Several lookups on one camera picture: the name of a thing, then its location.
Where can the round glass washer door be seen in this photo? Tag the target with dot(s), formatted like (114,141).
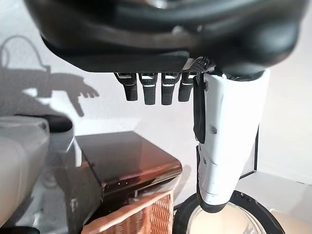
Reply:
(268,214)

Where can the rectangular wicker laundry basket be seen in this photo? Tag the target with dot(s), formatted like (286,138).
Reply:
(136,217)

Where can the glossy brown wooden stool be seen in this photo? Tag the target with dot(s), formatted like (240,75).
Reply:
(122,156)

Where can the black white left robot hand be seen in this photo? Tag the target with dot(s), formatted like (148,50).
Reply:
(158,29)

